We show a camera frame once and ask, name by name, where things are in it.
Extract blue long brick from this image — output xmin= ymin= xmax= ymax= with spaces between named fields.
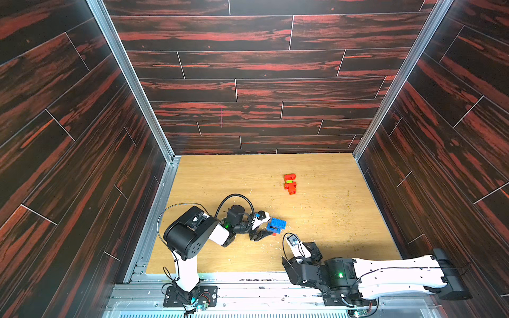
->
xmin=266 ymin=225 xmax=282 ymax=234
xmin=267 ymin=218 xmax=286 ymax=230

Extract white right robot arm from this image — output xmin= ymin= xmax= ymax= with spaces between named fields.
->
xmin=282 ymin=234 xmax=472 ymax=307

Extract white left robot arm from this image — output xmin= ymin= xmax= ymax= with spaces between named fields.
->
xmin=158 ymin=204 xmax=273 ymax=297

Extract aluminium front base rails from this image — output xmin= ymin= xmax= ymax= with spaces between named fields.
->
xmin=103 ymin=272 xmax=444 ymax=317

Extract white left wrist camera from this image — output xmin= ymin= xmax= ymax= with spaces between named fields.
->
xmin=251 ymin=211 xmax=270 ymax=230

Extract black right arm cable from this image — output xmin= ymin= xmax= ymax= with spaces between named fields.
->
xmin=281 ymin=232 xmax=297 ymax=259

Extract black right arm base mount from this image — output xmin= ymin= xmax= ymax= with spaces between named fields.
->
xmin=322 ymin=286 xmax=378 ymax=308

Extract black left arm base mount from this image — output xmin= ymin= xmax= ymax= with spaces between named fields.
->
xmin=163 ymin=285 xmax=218 ymax=310

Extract aluminium frame rail left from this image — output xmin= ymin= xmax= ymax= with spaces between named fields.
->
xmin=87 ymin=1 xmax=181 ymax=284

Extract aluminium frame rail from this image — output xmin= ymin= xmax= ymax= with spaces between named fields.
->
xmin=353 ymin=0 xmax=453 ymax=162
xmin=87 ymin=1 xmax=181 ymax=284

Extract aluminium frame rail right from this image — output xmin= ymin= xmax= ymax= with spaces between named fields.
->
xmin=353 ymin=0 xmax=453 ymax=162

